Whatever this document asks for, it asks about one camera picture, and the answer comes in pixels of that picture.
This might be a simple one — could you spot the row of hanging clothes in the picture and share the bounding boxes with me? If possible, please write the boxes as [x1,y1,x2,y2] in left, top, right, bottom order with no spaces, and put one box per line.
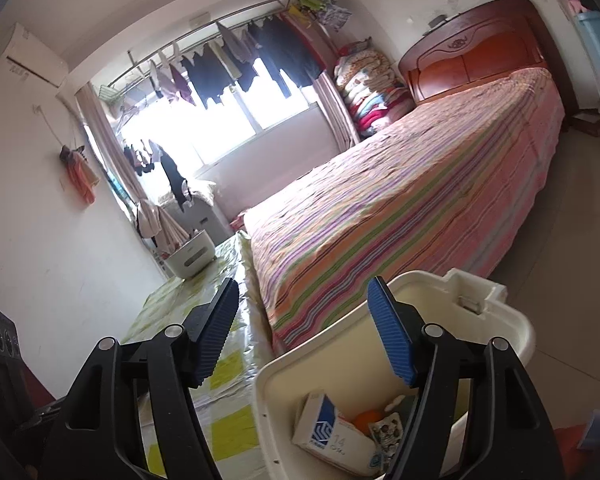
[147,10,326,108]

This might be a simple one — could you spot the wooden bedside step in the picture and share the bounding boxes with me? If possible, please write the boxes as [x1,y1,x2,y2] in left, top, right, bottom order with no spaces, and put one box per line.
[570,110,600,136]

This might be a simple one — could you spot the stack of folded quilts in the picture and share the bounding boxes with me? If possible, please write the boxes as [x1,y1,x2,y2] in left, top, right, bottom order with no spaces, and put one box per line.
[333,39,416,142]

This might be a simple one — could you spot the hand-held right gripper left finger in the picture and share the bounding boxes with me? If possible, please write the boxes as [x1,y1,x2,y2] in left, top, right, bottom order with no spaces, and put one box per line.
[40,276,241,480]

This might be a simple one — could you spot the white box with blue print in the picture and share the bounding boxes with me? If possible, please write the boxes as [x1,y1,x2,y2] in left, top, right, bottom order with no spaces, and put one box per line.
[291,389,383,476]

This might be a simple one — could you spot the white storage basket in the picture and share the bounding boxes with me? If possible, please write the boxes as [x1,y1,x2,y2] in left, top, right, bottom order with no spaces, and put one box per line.
[165,229,217,278]

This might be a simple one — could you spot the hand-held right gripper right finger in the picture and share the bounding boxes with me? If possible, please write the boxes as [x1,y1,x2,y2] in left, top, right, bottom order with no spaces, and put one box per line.
[367,276,566,480]

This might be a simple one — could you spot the clip hanger with small garments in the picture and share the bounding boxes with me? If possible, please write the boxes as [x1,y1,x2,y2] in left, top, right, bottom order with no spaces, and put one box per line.
[122,140,163,177]

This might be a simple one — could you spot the beige hanging garments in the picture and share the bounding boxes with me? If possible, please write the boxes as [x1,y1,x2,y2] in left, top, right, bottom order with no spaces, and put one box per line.
[135,199,191,251]

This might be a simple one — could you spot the small orange item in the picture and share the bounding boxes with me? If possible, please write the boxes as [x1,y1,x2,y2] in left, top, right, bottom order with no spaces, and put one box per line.
[354,410,381,436]

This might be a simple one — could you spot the bed with striped sheet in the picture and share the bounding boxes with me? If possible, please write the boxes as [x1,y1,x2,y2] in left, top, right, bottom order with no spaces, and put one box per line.
[242,66,567,353]

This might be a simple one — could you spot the small patterned packet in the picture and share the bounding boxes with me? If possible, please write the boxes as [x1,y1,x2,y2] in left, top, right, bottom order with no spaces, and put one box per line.
[367,412,406,461]

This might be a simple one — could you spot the blue storage box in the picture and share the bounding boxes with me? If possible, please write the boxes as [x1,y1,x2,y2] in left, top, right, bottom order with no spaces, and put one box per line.
[575,10,600,126]

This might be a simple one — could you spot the air conditioner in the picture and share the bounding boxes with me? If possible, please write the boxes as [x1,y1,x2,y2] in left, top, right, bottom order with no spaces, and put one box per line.
[0,22,70,86]

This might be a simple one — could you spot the cream plastic trash bin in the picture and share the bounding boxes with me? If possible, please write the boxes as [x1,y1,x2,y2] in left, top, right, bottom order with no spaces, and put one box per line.
[254,269,536,480]

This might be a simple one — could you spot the beige curtain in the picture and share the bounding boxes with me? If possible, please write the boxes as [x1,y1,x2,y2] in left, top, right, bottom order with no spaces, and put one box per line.
[75,82,153,221]

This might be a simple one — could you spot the striped curtain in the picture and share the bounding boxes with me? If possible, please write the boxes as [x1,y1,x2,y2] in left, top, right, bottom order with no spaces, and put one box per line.
[312,72,363,151]

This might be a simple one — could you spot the window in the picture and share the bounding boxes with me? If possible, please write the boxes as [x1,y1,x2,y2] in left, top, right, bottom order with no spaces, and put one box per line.
[115,85,331,171]

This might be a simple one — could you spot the black hanging garment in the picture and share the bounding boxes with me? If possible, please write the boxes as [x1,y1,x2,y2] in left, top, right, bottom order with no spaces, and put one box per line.
[159,147,193,211]

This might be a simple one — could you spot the dark red door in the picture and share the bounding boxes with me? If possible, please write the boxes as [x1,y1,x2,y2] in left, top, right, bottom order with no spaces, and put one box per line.
[0,282,61,406]

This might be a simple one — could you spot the wooden headboard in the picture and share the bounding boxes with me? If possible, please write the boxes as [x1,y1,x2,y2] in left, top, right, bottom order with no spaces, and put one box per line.
[398,0,578,116]

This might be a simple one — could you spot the orange cloth on hook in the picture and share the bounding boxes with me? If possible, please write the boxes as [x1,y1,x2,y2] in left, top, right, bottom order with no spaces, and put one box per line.
[59,145,101,206]

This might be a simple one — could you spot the green wire rack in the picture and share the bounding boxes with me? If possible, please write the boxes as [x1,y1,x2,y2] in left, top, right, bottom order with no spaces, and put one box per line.
[96,85,131,111]

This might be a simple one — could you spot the white plastic cabinet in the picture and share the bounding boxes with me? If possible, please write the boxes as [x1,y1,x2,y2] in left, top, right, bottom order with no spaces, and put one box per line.
[157,180,236,246]

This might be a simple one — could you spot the patterned hanging garment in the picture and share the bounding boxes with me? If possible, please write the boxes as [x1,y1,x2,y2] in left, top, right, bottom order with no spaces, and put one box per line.
[315,0,353,28]

